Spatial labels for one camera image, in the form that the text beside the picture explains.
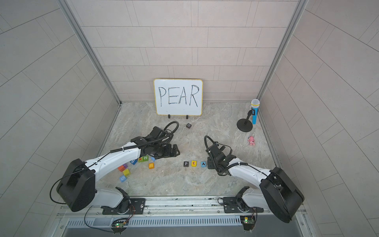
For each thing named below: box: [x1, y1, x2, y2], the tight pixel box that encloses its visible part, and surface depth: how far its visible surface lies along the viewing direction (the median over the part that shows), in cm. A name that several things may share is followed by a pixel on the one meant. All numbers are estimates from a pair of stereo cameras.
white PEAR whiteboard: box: [153, 78, 204, 117], surface depth 103 cm
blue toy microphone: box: [250, 98, 261, 125], surface depth 87 cm
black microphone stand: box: [236, 109, 254, 133], surface depth 104 cm
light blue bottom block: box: [119, 174, 127, 183], surface depth 80 cm
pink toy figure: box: [247, 135, 256, 146], surface depth 95 cm
